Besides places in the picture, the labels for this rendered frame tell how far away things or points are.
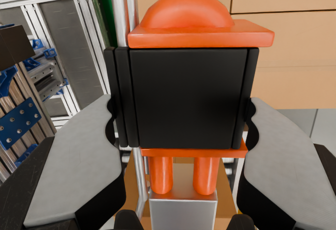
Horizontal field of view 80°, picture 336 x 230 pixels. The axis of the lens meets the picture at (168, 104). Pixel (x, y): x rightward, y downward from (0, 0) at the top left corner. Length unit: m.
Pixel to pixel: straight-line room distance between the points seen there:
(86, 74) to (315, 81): 1.16
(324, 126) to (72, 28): 1.89
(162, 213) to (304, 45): 0.83
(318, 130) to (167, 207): 1.85
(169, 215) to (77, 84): 1.22
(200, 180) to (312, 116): 1.73
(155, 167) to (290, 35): 0.80
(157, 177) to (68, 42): 1.16
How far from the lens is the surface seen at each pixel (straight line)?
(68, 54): 1.31
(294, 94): 1.01
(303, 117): 1.86
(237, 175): 1.16
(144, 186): 0.18
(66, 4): 1.25
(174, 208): 0.21
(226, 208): 0.77
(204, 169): 0.18
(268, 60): 0.90
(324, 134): 2.05
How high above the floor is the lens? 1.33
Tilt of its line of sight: 60 degrees down
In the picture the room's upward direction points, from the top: 176 degrees counter-clockwise
